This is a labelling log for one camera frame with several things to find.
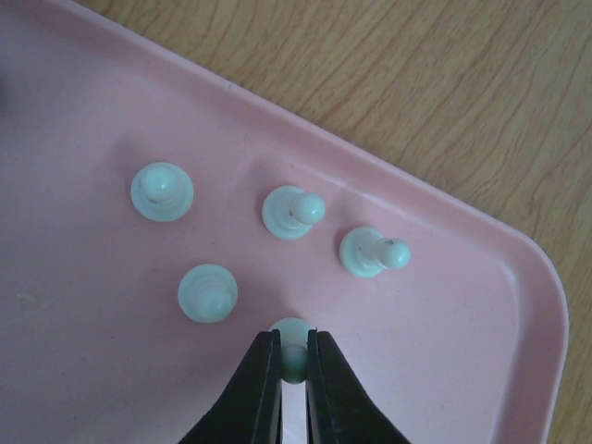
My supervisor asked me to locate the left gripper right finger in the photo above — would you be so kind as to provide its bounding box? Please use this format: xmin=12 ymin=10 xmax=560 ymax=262
xmin=305 ymin=329 xmax=409 ymax=444

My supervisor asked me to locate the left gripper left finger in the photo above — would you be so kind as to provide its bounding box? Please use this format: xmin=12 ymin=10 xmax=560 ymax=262
xmin=180 ymin=330 xmax=282 ymax=444

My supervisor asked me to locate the white pawn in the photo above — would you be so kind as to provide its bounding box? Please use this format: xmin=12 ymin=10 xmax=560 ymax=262
xmin=262 ymin=185 xmax=326 ymax=241
xmin=339 ymin=227 xmax=411 ymax=278
xmin=178 ymin=264 xmax=238 ymax=323
xmin=269 ymin=317 xmax=313 ymax=385
xmin=130 ymin=162 xmax=194 ymax=222

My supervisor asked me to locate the pink rubber tray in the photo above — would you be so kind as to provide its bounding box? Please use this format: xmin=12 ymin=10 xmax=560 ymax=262
xmin=1 ymin=1 xmax=569 ymax=443

